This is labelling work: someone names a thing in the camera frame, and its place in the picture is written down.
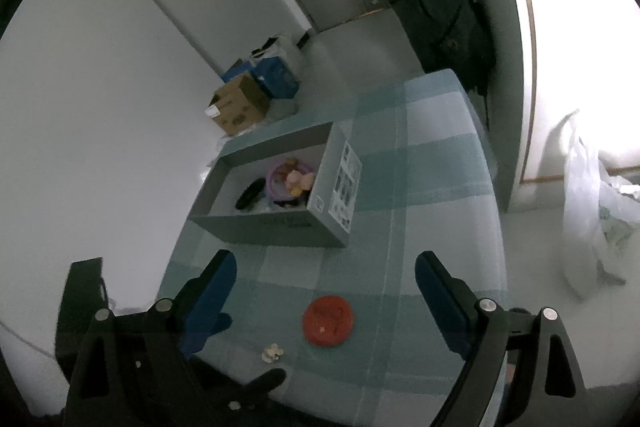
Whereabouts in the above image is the purple hair tie with plush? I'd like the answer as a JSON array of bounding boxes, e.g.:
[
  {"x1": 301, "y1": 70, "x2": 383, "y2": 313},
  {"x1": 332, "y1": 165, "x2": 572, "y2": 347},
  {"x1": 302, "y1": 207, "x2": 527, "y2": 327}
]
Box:
[{"x1": 265, "y1": 158, "x2": 317, "y2": 202}]

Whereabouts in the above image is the black bead bracelet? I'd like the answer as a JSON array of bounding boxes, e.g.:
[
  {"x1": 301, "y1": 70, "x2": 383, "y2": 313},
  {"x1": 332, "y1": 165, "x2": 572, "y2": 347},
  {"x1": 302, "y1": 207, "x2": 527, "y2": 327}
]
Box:
[{"x1": 235, "y1": 178, "x2": 266, "y2": 212}]

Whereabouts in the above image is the large white plastic bag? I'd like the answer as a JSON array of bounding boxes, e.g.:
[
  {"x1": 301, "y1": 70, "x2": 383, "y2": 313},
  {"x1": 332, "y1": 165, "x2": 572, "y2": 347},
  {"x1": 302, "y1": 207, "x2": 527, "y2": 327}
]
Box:
[{"x1": 562, "y1": 109, "x2": 640, "y2": 303}]

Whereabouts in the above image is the teal checkered tablecloth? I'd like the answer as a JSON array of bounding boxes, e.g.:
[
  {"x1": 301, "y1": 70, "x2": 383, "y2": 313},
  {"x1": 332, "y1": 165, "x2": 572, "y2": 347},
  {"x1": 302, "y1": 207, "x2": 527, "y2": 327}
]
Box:
[{"x1": 157, "y1": 68, "x2": 511, "y2": 425}]

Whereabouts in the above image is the dark hanging jacket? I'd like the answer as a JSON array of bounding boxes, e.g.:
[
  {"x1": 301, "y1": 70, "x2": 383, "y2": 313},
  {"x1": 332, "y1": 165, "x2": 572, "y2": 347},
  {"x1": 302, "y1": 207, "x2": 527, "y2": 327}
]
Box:
[{"x1": 341, "y1": 0, "x2": 497, "y2": 130}]

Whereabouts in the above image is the blue cardboard box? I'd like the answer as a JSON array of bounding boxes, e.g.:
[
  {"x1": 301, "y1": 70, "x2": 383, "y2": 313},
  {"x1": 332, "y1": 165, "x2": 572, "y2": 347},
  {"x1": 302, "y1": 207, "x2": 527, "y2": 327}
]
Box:
[{"x1": 221, "y1": 57, "x2": 301, "y2": 100}]

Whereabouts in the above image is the brown cardboard box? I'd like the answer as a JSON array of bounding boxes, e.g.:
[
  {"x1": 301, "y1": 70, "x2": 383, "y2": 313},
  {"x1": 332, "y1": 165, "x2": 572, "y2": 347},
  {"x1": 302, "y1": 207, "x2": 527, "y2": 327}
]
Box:
[{"x1": 204, "y1": 74, "x2": 271, "y2": 136}]

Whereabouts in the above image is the red round case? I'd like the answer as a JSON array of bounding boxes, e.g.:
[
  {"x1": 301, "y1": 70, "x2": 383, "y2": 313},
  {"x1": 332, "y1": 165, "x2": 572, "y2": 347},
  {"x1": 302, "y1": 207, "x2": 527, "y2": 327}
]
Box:
[{"x1": 301, "y1": 295, "x2": 356, "y2": 348}]

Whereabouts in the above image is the white shopping bag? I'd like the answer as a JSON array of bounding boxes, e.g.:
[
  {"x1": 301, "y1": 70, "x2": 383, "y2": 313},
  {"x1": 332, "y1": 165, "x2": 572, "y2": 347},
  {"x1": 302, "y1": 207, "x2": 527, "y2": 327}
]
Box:
[{"x1": 250, "y1": 34, "x2": 307, "y2": 72}]

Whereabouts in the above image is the grey cardboard box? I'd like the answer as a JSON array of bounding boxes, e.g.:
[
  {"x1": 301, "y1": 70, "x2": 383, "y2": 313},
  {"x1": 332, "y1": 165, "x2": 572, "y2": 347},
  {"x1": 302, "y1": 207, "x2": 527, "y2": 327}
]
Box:
[{"x1": 188, "y1": 121, "x2": 364, "y2": 249}]

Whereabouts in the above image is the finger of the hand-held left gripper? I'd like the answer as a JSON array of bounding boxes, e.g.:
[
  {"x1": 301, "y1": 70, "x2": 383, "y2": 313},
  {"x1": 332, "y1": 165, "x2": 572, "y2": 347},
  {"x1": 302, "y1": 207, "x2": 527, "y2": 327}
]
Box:
[{"x1": 192, "y1": 357, "x2": 288, "y2": 409}]

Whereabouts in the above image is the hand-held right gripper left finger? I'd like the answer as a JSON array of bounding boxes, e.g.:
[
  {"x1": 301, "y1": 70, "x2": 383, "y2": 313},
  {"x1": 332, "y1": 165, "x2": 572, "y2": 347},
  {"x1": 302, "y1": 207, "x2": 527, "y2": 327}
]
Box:
[{"x1": 62, "y1": 249, "x2": 238, "y2": 427}]

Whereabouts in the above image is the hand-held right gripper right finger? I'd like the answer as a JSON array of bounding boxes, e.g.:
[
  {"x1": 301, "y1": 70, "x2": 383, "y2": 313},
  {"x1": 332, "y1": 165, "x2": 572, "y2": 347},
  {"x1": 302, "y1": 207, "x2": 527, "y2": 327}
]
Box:
[{"x1": 414, "y1": 251, "x2": 587, "y2": 427}]

